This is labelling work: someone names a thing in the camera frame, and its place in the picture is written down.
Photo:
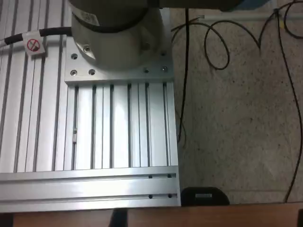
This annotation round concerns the white warning tag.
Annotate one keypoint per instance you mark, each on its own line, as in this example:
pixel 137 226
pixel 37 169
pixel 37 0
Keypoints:
pixel 33 45

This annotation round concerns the thin dark metal strip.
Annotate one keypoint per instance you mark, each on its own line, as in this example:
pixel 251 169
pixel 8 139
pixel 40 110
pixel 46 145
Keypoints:
pixel 119 218

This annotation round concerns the aluminium robot mounting plate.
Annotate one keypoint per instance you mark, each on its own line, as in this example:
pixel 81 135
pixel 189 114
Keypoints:
pixel 118 76

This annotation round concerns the aluminium slotted robot stand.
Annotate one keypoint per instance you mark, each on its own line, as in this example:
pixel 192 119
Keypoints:
pixel 118 130

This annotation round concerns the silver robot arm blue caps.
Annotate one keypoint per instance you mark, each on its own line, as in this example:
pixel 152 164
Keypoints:
pixel 113 42

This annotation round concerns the black floor box with label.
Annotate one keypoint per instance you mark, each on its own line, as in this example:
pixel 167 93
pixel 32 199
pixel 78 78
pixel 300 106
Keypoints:
pixel 189 196

